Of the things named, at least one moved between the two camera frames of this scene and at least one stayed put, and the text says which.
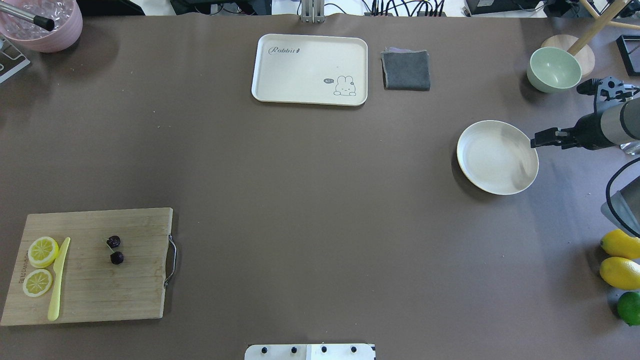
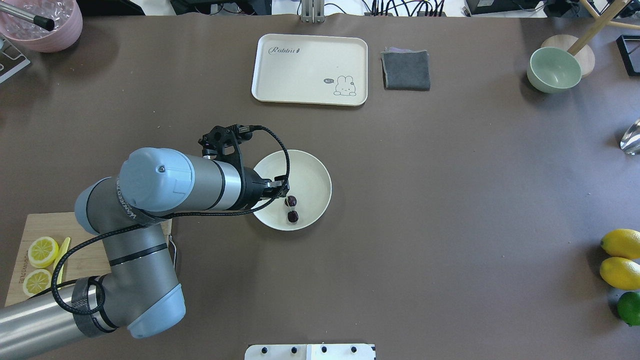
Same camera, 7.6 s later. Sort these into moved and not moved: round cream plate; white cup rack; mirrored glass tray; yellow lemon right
Moved: round cream plate
Not moved: white cup rack; mirrored glass tray; yellow lemon right
